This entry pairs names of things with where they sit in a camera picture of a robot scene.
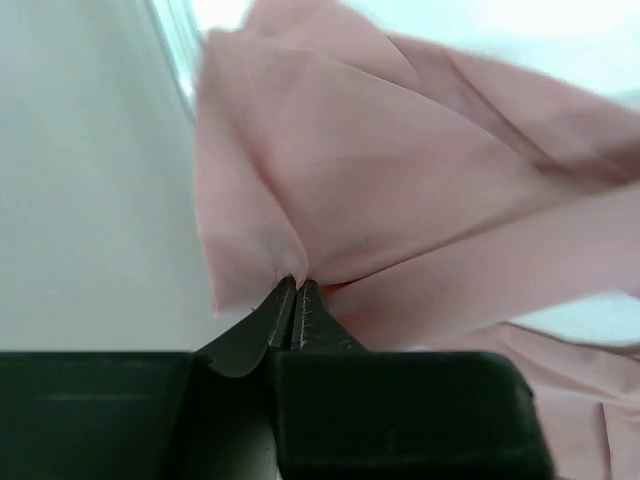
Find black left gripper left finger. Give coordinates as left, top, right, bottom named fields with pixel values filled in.
left=1, top=278, right=296, bottom=479

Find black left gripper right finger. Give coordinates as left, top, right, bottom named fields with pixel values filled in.
left=273, top=282, right=555, bottom=479

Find pink trousers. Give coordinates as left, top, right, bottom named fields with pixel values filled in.
left=194, top=1, right=639, bottom=479

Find aluminium left rail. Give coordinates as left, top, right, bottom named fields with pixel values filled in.
left=147, top=0, right=203, bottom=120

